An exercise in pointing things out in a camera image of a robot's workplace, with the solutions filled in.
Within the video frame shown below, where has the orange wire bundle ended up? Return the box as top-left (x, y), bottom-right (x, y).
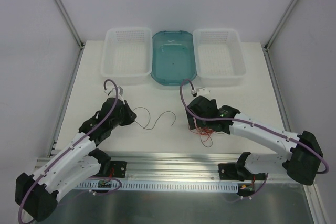
top-left (190, 126), bottom-right (224, 148)

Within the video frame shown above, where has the brown thin wire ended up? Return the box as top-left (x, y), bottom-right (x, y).
top-left (132, 107), bottom-right (176, 131)

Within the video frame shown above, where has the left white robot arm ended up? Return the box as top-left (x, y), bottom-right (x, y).
top-left (15, 95), bottom-right (136, 223)

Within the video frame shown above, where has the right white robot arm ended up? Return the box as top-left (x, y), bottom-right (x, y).
top-left (185, 96), bottom-right (323, 185)

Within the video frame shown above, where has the right white perforated basket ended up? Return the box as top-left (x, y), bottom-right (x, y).
top-left (193, 28), bottom-right (247, 87)

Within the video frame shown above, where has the white perforated basket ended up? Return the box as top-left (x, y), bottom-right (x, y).
top-left (193, 28), bottom-right (247, 87)
top-left (100, 27), bottom-right (153, 85)

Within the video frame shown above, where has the teal transparent plastic bin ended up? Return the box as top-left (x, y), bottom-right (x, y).
top-left (151, 30), bottom-right (197, 86)

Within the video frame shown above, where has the left white perforated basket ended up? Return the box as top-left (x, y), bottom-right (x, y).
top-left (100, 27), bottom-right (153, 85)

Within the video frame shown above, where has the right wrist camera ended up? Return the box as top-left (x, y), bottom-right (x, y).
top-left (191, 87), bottom-right (210, 97)

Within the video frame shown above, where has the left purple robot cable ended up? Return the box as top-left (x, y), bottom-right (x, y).
top-left (17, 79), bottom-right (124, 222)

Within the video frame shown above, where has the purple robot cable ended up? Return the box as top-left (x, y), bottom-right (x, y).
top-left (179, 79), bottom-right (330, 174)
top-left (17, 79), bottom-right (124, 222)

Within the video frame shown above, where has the aluminium mounting rail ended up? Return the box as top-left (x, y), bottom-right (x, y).
top-left (34, 151), bottom-right (297, 180)

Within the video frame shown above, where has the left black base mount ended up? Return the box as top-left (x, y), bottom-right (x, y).
top-left (110, 161), bottom-right (127, 178)

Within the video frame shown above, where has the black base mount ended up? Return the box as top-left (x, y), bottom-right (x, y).
top-left (218, 163), bottom-right (266, 182)
top-left (110, 161), bottom-right (127, 178)

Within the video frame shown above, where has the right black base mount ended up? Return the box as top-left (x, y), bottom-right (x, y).
top-left (218, 163), bottom-right (266, 182)

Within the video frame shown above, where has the white slotted cable duct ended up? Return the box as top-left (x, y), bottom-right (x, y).
top-left (75, 180), bottom-right (238, 193)

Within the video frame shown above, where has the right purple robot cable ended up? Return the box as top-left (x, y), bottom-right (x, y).
top-left (179, 79), bottom-right (330, 174)

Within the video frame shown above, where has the left aluminium frame post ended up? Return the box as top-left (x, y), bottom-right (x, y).
top-left (53, 0), bottom-right (85, 49)

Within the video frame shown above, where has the aluminium frame post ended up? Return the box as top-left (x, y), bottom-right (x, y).
top-left (264, 0), bottom-right (300, 52)
top-left (53, 0), bottom-right (85, 49)

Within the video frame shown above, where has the right aluminium frame post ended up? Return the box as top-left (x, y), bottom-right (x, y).
top-left (264, 0), bottom-right (300, 52)

